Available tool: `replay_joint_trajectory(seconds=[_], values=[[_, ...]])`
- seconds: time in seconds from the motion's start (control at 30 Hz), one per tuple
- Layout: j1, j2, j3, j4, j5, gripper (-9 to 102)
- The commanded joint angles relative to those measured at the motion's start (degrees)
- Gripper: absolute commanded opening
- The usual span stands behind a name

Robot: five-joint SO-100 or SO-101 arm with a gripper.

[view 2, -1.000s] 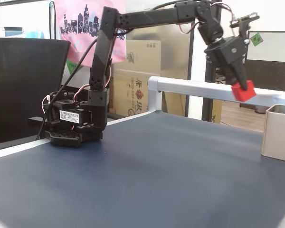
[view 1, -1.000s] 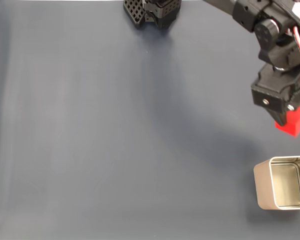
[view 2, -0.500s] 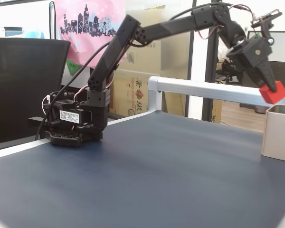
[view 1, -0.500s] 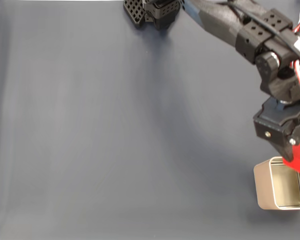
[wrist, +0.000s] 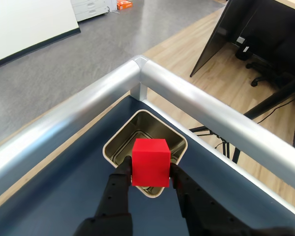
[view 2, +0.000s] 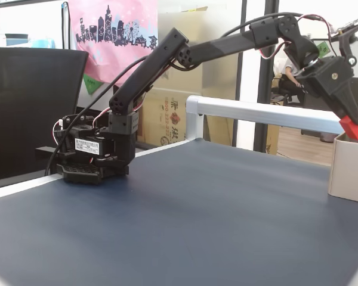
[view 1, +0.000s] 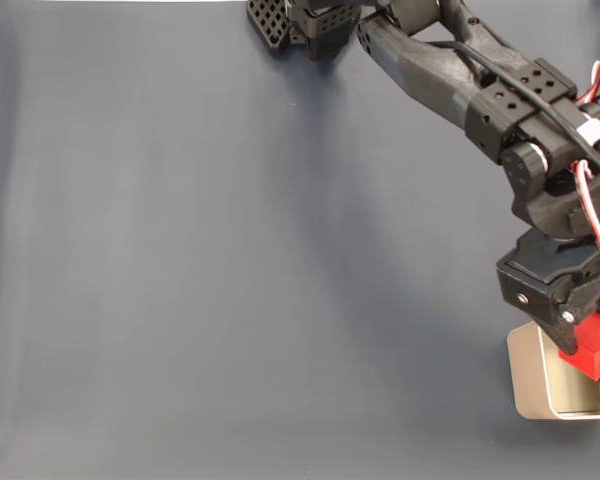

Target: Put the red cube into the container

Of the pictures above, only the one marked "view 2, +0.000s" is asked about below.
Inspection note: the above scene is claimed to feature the beige box container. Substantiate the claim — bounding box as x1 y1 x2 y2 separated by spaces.
328 132 358 205

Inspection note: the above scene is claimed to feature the green paper sign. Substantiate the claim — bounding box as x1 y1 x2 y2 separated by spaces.
317 41 331 59

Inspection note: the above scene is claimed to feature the person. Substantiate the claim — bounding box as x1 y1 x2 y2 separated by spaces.
273 56 307 105

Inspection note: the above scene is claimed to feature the plain cardboard box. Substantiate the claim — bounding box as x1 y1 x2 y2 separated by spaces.
157 7 209 90

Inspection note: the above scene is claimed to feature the printed cardboard box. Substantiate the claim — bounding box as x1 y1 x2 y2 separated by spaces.
136 85 204 148

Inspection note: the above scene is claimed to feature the pink skyline banner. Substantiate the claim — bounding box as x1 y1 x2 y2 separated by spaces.
68 0 159 85

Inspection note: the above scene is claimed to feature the dark blue table mat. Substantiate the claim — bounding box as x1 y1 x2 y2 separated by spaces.
0 137 358 286

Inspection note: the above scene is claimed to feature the green triangular paper flag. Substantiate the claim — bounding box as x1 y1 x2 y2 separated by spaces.
82 73 104 96

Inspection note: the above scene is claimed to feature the black office chair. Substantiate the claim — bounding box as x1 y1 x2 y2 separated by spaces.
0 47 90 182

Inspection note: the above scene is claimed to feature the gripper camera module with mount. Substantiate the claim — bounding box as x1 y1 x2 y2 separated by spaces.
328 17 358 66

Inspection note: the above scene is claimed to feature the black door frame post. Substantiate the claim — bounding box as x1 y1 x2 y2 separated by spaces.
254 0 280 153

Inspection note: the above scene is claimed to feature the aluminium table frame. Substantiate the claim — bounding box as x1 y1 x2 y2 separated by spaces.
0 95 351 202

